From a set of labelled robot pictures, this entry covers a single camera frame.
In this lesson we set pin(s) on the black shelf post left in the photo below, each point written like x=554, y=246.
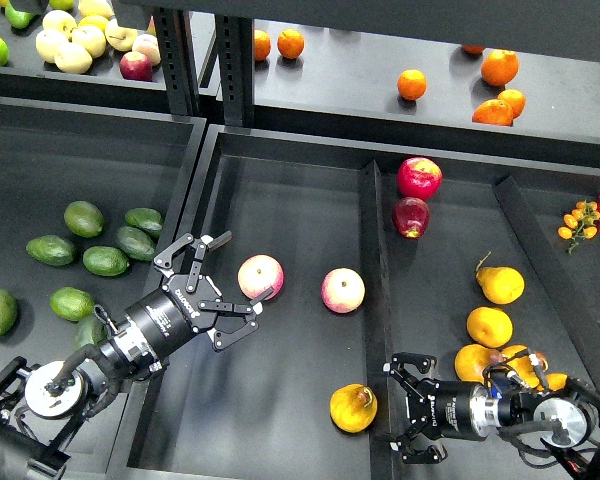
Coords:
x=177, y=60

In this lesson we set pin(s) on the pale yellow pear center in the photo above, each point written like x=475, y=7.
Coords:
x=91, y=38

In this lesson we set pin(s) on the pale yellow pear left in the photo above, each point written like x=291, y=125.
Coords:
x=48, y=42

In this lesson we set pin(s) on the pale yellow pear right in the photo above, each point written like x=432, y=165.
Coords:
x=120, y=38

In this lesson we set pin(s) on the dark red apple lower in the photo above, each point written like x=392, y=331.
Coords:
x=410, y=216

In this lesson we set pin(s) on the green avocado left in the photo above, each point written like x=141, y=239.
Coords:
x=52, y=250

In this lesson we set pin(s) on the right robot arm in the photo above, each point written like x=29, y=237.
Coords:
x=559, y=424

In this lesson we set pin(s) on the pink apple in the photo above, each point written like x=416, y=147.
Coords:
x=342, y=290
x=259, y=273

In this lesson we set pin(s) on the pale yellow pear front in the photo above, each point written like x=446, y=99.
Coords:
x=72, y=58

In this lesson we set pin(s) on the red apple on shelf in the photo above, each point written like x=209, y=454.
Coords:
x=136, y=66

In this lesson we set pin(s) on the pink apple right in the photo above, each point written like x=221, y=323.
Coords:
x=342, y=290

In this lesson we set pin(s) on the red apple upper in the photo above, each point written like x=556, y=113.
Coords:
x=419, y=177

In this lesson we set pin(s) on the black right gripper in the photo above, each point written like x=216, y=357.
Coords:
x=449, y=409

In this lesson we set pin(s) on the pale yellow pear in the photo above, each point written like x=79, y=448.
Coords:
x=72, y=58
x=48, y=42
x=91, y=38
x=120, y=38

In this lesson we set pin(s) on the orange on shelf center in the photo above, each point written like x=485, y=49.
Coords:
x=411, y=84

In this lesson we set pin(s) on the yellow pear middle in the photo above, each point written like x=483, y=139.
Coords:
x=521, y=364

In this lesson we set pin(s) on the dark green avocado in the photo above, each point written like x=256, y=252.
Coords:
x=90, y=330

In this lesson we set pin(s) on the yellow pear top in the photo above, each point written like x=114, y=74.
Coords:
x=500, y=285

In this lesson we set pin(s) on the green avocado lower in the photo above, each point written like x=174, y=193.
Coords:
x=71, y=303

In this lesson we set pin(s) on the green avocado center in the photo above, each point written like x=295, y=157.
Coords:
x=105, y=261

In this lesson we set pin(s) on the black shelf post right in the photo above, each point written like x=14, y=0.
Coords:
x=234, y=44

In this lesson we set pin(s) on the orange front right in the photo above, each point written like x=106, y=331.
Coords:
x=494, y=112

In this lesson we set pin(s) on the green avocado upper right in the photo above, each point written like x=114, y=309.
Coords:
x=146, y=219

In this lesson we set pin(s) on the black shelf post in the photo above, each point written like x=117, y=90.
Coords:
x=234, y=44
x=177, y=60

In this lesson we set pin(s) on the orange on shelf left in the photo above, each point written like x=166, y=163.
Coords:
x=261, y=45

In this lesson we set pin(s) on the green avocado top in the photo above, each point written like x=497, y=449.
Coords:
x=84, y=219

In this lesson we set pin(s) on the black tray divider center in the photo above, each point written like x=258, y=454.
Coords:
x=384, y=463

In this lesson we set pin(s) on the orange cherry tomato bunch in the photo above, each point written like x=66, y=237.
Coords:
x=580, y=224

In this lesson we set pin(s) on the yellow pear brown stem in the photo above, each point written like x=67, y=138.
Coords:
x=353, y=407

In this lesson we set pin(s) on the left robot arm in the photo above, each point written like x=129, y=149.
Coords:
x=43, y=407

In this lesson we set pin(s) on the green avocado middle right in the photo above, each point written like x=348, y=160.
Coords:
x=135, y=243

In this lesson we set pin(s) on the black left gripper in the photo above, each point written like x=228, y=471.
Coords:
x=187, y=303

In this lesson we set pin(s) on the pink peach on shelf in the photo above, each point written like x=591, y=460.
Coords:
x=147, y=44

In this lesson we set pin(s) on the pink apple left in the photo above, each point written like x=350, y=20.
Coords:
x=259, y=273

